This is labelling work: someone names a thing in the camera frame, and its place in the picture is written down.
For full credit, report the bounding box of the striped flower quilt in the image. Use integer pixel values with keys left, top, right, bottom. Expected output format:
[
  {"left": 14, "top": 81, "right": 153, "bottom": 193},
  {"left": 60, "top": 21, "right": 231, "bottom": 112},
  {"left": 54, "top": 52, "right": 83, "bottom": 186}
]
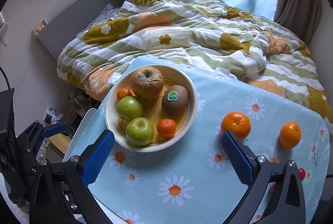
[{"left": 57, "top": 0, "right": 333, "bottom": 120}]

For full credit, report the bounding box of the black cable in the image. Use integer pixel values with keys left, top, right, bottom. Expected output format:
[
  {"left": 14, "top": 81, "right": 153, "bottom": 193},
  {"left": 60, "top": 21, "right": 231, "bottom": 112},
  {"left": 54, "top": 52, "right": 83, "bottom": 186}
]
[{"left": 0, "top": 66, "right": 12, "bottom": 90}]

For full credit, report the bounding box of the small mandarin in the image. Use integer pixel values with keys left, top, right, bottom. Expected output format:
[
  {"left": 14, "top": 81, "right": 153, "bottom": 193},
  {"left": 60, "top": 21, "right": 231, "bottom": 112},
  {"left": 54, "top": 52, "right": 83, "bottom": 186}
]
[
  {"left": 157, "top": 118, "right": 177, "bottom": 138},
  {"left": 116, "top": 88, "right": 133, "bottom": 101}
]

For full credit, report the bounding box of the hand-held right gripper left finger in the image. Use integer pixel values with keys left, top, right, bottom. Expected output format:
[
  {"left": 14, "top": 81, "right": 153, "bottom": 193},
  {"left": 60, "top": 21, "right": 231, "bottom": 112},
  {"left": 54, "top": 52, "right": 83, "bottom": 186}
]
[{"left": 29, "top": 129, "right": 115, "bottom": 224}]

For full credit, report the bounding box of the green apple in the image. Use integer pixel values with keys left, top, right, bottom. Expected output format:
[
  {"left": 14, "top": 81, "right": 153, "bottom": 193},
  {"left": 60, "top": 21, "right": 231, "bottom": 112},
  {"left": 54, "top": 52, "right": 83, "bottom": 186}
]
[
  {"left": 126, "top": 117, "right": 155, "bottom": 146},
  {"left": 116, "top": 96, "right": 143, "bottom": 122}
]

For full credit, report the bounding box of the white wall fixture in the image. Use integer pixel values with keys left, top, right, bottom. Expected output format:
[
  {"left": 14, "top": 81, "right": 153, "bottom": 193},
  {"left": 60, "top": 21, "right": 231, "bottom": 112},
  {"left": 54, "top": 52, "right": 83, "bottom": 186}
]
[{"left": 0, "top": 12, "right": 8, "bottom": 48}]

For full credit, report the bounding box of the brown kiwi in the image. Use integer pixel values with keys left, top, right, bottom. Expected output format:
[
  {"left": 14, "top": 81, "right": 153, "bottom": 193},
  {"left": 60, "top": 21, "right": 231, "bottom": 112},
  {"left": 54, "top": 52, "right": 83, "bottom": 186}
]
[{"left": 162, "top": 85, "right": 189, "bottom": 115}]

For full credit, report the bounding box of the large orange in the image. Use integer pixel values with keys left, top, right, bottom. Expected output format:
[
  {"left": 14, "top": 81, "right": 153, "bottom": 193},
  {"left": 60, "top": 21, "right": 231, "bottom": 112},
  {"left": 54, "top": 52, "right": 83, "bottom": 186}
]
[
  {"left": 221, "top": 111, "right": 252, "bottom": 141},
  {"left": 279, "top": 121, "right": 302, "bottom": 149}
]

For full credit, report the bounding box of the wrinkled brown apple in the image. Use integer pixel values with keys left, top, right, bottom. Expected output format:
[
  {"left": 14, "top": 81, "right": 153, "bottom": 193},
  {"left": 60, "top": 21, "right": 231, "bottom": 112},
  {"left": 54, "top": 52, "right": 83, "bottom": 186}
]
[{"left": 130, "top": 66, "right": 164, "bottom": 101}]

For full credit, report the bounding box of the grey headboard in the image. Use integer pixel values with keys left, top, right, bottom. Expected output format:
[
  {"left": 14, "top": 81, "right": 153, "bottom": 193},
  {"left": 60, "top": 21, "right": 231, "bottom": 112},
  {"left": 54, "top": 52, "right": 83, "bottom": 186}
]
[{"left": 36, "top": 0, "right": 125, "bottom": 60}]

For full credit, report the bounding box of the yellow box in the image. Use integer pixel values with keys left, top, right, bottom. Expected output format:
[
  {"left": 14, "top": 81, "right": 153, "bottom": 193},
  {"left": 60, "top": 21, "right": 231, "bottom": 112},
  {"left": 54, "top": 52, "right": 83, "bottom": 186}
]
[{"left": 48, "top": 133, "right": 72, "bottom": 156}]

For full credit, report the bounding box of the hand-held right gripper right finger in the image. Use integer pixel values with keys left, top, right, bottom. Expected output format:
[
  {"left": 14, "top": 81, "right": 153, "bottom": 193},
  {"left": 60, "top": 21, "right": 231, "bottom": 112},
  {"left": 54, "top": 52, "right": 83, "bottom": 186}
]
[{"left": 221, "top": 131, "right": 307, "bottom": 224}]

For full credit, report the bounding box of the blue daisy tablecloth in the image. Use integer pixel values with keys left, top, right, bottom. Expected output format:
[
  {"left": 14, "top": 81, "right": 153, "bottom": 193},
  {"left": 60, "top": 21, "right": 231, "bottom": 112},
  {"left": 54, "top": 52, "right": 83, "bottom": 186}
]
[{"left": 62, "top": 56, "right": 331, "bottom": 224}]

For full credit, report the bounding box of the cream bowl with duck print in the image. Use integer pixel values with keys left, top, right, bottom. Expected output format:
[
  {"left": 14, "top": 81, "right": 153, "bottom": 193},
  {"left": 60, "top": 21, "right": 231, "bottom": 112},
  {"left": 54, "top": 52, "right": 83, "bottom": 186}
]
[{"left": 105, "top": 65, "right": 197, "bottom": 153}]

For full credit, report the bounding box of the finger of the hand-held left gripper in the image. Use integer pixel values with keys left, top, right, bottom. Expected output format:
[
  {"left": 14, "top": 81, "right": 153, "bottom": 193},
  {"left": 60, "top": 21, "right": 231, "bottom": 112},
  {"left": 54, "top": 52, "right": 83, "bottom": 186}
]
[{"left": 42, "top": 122, "right": 69, "bottom": 137}]

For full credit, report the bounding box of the white table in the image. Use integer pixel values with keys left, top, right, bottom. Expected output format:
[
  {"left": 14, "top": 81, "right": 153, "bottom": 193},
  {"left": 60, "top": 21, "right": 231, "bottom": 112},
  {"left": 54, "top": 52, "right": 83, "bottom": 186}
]
[{"left": 62, "top": 108, "right": 97, "bottom": 162}]

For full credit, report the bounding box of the floor clutter pile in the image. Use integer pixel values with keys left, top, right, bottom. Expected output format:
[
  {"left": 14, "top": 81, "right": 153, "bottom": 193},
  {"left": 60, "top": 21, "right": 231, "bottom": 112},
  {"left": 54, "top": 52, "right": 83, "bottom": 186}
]
[{"left": 43, "top": 91, "right": 92, "bottom": 126}]

